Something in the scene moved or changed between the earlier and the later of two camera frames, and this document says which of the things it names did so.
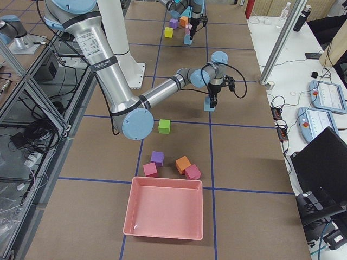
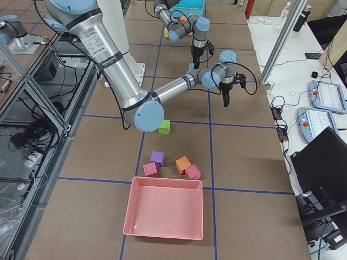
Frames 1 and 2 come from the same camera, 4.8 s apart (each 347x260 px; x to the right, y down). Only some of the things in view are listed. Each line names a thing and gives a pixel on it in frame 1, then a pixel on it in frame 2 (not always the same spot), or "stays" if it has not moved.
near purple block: x=158 y=157 stays
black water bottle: x=302 y=18 stays
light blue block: x=187 y=40 → x=191 y=66
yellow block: x=168 y=32 stays
